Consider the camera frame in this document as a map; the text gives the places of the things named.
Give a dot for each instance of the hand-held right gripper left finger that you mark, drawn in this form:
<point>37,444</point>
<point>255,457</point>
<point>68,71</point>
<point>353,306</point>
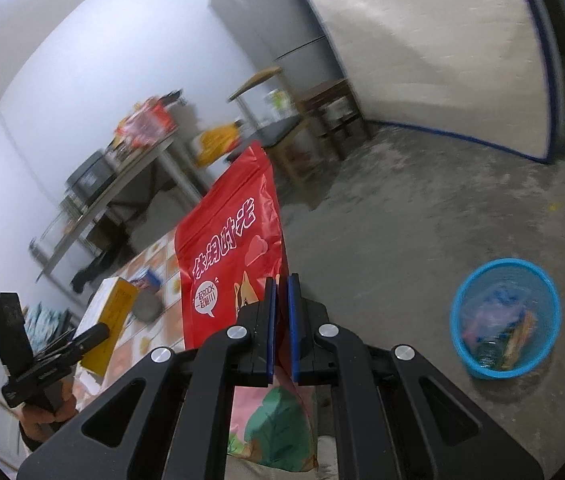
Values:
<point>271,330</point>

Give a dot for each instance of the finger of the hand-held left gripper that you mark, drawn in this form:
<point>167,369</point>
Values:
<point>90,336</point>

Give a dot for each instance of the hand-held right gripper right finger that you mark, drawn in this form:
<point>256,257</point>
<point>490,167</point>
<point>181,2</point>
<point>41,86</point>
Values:
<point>292,330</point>

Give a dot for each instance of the red snack pouch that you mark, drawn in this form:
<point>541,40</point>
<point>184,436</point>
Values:
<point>227,240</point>

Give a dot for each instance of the blue mesh wastebasket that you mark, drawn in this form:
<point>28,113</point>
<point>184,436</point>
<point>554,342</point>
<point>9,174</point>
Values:
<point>512,277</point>

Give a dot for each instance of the clear gold-trimmed wrapper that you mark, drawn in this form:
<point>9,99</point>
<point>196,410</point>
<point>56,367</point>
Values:
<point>520,337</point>

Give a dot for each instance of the person's left hand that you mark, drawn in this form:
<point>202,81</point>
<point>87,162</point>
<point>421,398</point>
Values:
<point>37,425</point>

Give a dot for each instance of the yellow white cardboard box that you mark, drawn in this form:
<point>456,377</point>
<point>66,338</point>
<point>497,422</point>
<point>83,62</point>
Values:
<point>112,320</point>

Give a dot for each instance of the blue floral cloth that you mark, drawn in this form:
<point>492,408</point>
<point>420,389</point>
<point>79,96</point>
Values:
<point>45,320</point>

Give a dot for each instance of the grey pouch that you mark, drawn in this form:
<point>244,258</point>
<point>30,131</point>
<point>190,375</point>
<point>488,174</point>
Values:
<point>147,305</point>

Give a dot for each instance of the dark cloth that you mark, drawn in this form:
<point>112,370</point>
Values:
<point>92,265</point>

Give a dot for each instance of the small blue packet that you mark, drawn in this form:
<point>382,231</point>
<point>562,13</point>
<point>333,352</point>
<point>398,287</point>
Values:
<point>151,277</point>

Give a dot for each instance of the folding table with tiled cloth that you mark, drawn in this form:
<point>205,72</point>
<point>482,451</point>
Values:
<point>160,255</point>

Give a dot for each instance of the grey rice cooker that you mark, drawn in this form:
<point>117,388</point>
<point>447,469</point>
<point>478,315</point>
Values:
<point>90,175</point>

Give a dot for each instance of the grey side table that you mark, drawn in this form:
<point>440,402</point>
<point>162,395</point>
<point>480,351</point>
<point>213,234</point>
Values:
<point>127,175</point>

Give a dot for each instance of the large yellow plastic bag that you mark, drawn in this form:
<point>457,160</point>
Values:
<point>217,140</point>

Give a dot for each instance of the wooden chair with black seat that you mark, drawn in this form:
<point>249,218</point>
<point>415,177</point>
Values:
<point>282,127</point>

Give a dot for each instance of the red plastic bag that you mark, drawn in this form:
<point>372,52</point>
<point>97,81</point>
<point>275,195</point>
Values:
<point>142,122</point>

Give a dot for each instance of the green white carton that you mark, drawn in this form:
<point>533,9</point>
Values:
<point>280,102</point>

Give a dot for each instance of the dark wooden stool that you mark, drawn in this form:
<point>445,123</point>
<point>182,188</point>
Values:
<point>325,91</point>

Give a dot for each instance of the white mattress with blue edge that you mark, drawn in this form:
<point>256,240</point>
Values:
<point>437,45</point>

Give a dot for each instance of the grey refrigerator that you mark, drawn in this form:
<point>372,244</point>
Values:
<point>272,10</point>

